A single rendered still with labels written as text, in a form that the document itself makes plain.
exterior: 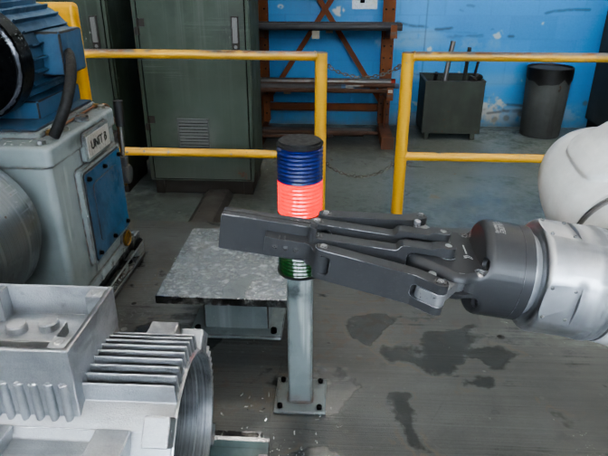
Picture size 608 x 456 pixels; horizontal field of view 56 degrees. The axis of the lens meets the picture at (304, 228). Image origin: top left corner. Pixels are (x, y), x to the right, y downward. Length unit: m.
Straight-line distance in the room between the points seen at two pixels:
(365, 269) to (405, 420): 0.53
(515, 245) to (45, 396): 0.39
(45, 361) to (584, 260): 0.42
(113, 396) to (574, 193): 0.45
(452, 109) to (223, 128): 2.23
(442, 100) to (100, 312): 4.73
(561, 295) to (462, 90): 4.74
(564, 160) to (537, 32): 5.13
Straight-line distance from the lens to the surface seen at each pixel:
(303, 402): 0.92
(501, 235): 0.45
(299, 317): 0.83
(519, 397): 1.00
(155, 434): 0.50
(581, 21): 5.86
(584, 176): 0.59
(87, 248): 1.12
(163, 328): 0.62
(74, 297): 0.59
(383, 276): 0.41
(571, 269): 0.45
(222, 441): 0.69
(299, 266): 0.77
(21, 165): 1.02
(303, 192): 0.73
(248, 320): 1.07
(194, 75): 3.70
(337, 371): 0.99
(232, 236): 0.45
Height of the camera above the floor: 1.42
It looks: 25 degrees down
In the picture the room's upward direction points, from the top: straight up
